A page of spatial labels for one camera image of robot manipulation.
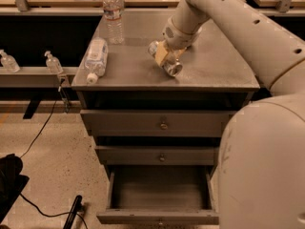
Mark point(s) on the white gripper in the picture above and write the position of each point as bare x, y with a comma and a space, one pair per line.
178, 37

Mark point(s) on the silver redbull can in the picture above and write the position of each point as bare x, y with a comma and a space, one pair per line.
171, 66

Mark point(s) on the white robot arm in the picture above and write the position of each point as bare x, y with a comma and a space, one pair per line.
261, 164

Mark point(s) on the grey metal drawer cabinet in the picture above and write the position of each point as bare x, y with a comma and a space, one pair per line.
214, 78

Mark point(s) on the top grey drawer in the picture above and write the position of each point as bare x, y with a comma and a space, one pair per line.
156, 122

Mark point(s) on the middle grey drawer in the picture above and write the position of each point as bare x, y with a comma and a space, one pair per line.
157, 155

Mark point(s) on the open bottom grey drawer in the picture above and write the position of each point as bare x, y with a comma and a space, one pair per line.
160, 195

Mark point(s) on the upright clear water bottle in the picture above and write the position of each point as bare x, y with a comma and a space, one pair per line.
113, 15

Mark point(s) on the lying clear water bottle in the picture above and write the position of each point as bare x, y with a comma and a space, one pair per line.
96, 59

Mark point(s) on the sanitizer pump bottle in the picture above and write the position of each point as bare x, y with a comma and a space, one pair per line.
53, 63
8, 62

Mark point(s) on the far left sanitizer pump bottle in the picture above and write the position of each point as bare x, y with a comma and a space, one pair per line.
8, 62

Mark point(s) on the black pole on floor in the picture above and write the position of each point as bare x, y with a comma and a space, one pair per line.
76, 206

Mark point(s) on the black bag on floor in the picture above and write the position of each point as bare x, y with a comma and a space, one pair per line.
12, 182

